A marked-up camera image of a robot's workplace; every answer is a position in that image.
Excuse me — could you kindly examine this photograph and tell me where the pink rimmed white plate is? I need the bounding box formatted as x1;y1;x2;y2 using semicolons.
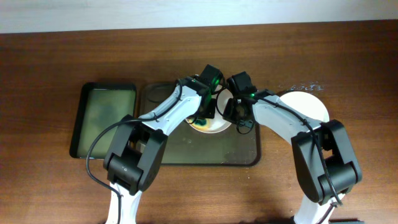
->
185;90;233;134

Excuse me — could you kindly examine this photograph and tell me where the white plate yellow stain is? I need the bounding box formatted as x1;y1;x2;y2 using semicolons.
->
280;91;330;123

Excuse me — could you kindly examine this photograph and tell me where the small green tray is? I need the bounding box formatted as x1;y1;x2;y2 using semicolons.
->
69;82;136;159

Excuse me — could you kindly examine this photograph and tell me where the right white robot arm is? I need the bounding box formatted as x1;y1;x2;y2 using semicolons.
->
223;87;363;223

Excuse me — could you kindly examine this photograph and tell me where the large dark brown tray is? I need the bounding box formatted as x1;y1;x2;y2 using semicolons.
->
136;82;261;167

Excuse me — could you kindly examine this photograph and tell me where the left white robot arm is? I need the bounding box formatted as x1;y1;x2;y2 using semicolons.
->
103;77;220;223

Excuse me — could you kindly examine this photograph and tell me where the green and yellow sponge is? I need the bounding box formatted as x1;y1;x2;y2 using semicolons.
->
192;119;211;131

